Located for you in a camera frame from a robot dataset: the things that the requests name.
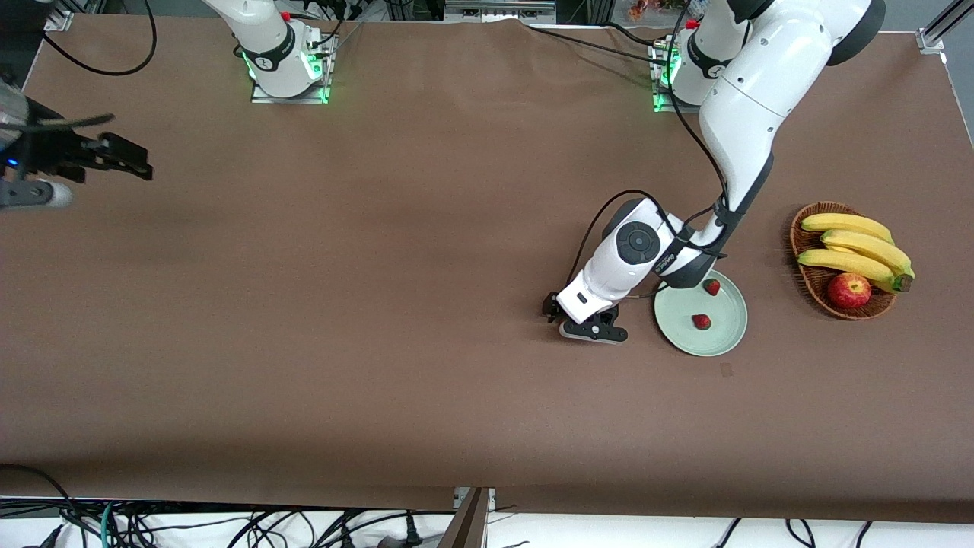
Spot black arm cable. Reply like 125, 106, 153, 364
567, 0, 731, 286
37, 0, 158, 77

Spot red apple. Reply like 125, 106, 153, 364
827, 272, 873, 310

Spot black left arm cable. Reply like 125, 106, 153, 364
567, 0, 731, 286

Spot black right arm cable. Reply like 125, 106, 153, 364
37, 0, 158, 77

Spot grey equipment box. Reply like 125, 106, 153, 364
445, 0, 557, 24

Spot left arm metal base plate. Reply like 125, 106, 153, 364
651, 38, 735, 115

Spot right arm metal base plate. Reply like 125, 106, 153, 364
250, 30, 336, 105

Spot yellow banana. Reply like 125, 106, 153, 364
801, 213, 896, 246
796, 248, 912, 295
820, 229, 915, 278

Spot brown wicker basket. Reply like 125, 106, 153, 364
789, 201, 899, 321

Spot colourful background objects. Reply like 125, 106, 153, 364
628, 0, 680, 21

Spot black table cable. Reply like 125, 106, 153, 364
605, 21, 682, 48
525, 23, 674, 68

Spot table cover sheet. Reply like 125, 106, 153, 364
0, 14, 974, 526

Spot pale green round plate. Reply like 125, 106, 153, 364
654, 268, 749, 358

